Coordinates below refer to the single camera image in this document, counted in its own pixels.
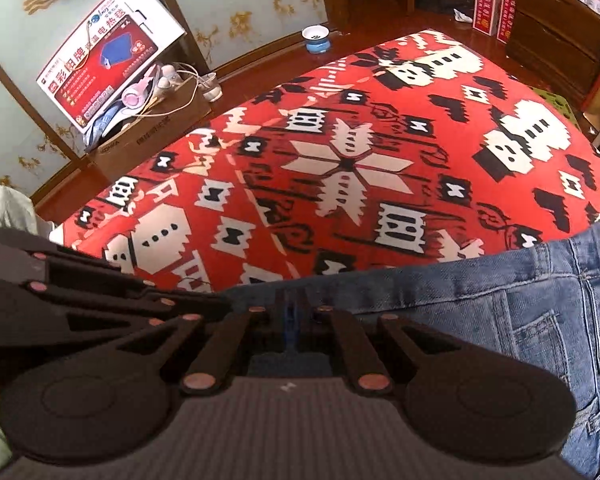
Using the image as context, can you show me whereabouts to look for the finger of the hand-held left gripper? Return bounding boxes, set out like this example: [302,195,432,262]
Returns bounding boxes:
[30,246,158,293]
[27,279,232,348]

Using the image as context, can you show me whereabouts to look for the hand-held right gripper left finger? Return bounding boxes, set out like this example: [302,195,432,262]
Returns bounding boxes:
[105,290,293,395]

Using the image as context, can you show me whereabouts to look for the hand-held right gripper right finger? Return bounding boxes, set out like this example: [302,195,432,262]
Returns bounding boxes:
[294,290,486,395]

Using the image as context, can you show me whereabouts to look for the blue denim shorts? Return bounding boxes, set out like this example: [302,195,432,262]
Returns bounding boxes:
[220,220,600,478]

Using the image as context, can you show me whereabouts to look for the pale crumpled fabric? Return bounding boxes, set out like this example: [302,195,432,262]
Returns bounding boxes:
[0,185,51,241]

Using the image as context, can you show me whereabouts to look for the red patterned blanket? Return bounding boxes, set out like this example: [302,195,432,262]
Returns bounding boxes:
[50,30,600,293]

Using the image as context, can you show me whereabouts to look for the brown cardboard box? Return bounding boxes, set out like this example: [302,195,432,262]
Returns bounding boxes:
[85,80,213,184]

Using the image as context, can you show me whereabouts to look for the pink headphones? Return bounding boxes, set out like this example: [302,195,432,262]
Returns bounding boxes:
[121,71,157,111]

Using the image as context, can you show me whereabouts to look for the white printed carton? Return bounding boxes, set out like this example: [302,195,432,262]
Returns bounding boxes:
[35,0,187,134]

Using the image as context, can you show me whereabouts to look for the blue white pet bowl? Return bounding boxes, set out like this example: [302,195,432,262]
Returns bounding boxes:
[301,25,334,54]

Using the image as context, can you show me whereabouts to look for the red printed box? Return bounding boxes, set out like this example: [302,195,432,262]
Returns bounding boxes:
[472,0,506,37]
[497,0,518,45]

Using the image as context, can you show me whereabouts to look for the brown wooden drawer cabinet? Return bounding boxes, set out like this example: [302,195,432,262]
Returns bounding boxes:
[505,0,600,106]

